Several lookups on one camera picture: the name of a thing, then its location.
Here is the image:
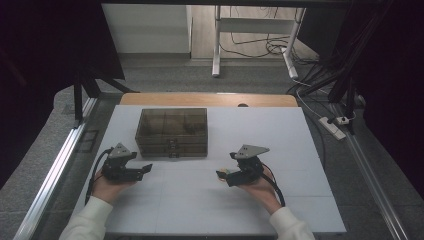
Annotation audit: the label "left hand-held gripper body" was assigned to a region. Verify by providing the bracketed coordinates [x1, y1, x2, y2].
[100, 142, 145, 183]

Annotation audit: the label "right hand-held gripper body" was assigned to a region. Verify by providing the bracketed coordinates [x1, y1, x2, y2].
[226, 143, 271, 188]

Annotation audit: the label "smoky transparent drawer box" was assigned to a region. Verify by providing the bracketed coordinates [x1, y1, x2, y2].
[134, 107, 209, 158]

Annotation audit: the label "person's left hand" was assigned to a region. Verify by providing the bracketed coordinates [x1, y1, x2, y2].
[91, 172, 137, 206]

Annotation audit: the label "person's right hand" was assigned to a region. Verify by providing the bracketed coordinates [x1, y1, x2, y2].
[237, 167, 283, 216]

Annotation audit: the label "white board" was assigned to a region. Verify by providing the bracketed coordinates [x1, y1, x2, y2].
[64, 104, 347, 234]

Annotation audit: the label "person's left white sleeve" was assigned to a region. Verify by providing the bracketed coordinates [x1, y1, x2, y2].
[59, 195, 115, 240]

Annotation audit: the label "person's white sleeve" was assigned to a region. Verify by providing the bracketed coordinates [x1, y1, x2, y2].
[268, 206, 316, 240]
[59, 195, 115, 240]

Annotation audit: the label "wooden table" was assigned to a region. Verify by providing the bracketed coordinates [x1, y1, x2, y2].
[119, 92, 299, 108]

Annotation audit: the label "person's right white sleeve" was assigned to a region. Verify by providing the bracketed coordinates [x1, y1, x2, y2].
[268, 206, 316, 240]

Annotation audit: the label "black metal stand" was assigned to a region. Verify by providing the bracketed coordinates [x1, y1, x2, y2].
[72, 66, 136, 122]
[299, 0, 396, 134]

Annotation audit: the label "white power strip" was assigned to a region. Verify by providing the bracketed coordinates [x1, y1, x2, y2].
[318, 116, 347, 141]

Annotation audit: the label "white cabinet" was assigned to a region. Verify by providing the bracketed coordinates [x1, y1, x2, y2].
[101, 3, 194, 54]

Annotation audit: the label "dark curtain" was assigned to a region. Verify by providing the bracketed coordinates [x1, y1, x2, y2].
[0, 0, 126, 189]
[296, 0, 424, 201]

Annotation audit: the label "left hand-held gripper black cable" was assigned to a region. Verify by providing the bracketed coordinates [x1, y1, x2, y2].
[84, 147, 115, 206]

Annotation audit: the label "hand-held gripper black cable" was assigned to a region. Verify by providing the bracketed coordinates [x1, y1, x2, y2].
[84, 147, 115, 206]
[260, 163, 287, 208]

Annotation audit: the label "right hand-held gripper black cable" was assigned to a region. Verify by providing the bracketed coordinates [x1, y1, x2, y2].
[260, 163, 287, 208]

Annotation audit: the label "aluminium rail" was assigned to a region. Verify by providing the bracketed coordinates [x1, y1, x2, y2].
[329, 103, 401, 240]
[13, 96, 98, 240]

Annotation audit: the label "black floor cables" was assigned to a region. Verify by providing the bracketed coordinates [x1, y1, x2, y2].
[219, 6, 319, 66]

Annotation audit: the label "white desk frame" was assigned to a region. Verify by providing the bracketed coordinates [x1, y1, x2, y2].
[211, 4, 307, 80]

